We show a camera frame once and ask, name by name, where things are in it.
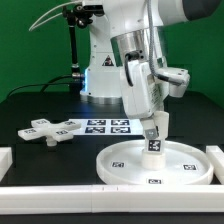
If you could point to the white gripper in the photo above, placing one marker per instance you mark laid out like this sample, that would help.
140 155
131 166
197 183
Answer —
142 95

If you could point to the white front fence rail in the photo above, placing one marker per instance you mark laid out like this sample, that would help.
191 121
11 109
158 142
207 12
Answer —
108 198

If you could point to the white round table top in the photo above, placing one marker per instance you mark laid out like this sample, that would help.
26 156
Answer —
129 163

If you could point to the white right fence block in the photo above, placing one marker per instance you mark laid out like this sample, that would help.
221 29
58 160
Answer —
216 157

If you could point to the black camera stand pole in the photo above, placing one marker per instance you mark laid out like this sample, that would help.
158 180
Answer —
76 17

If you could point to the white fence block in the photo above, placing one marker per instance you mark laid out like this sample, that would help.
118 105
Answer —
216 157
5 160

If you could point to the white marker sheet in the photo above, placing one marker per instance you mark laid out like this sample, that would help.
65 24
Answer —
108 127

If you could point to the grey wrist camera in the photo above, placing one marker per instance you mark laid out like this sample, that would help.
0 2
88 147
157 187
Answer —
177 78

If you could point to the white left fence block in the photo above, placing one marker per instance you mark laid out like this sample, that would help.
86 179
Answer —
5 160

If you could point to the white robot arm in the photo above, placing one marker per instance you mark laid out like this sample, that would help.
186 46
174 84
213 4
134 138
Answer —
134 26

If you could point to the white cross-shaped table base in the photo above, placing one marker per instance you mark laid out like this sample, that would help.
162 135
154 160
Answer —
54 133

